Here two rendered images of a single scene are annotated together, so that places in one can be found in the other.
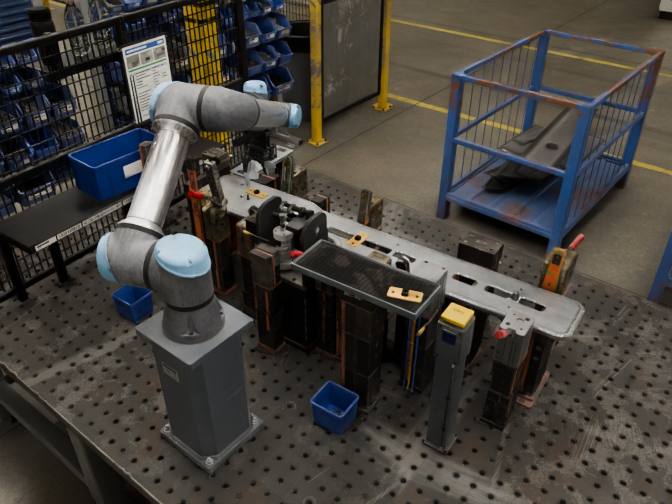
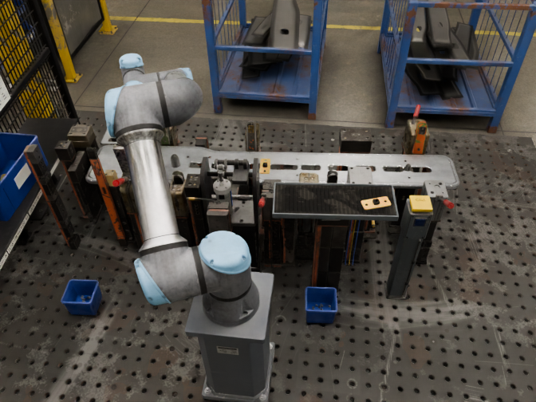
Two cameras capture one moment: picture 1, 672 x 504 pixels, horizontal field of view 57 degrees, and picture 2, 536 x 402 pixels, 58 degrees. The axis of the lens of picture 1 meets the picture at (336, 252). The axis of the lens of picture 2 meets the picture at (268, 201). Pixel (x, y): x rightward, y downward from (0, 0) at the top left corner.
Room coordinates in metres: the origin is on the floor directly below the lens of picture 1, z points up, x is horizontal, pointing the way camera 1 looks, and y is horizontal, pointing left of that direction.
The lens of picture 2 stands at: (0.48, 0.63, 2.20)
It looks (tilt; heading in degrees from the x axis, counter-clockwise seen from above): 45 degrees down; 329
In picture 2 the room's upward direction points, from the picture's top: 1 degrees counter-clockwise
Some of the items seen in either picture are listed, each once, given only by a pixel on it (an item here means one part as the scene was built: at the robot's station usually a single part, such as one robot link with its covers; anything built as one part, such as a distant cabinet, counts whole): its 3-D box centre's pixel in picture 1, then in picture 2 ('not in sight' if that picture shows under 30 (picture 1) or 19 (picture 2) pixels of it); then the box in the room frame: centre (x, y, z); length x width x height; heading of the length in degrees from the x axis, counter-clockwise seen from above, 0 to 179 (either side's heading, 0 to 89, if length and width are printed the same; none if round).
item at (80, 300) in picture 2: (133, 302); (83, 298); (1.67, 0.70, 0.74); 0.11 x 0.10 x 0.09; 56
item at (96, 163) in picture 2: (198, 221); (108, 201); (1.87, 0.48, 0.95); 0.03 x 0.01 x 0.50; 56
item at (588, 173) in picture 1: (548, 135); (273, 23); (3.65, -1.34, 0.47); 1.20 x 0.80 x 0.95; 140
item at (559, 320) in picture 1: (364, 241); (270, 166); (1.68, -0.09, 1.00); 1.38 x 0.22 x 0.02; 56
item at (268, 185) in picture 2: (331, 302); (271, 225); (1.50, 0.01, 0.89); 0.13 x 0.11 x 0.38; 146
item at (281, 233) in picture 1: (295, 274); (234, 215); (1.57, 0.13, 0.94); 0.18 x 0.13 x 0.49; 56
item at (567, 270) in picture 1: (548, 303); (408, 162); (1.50, -0.66, 0.88); 0.15 x 0.11 x 0.36; 146
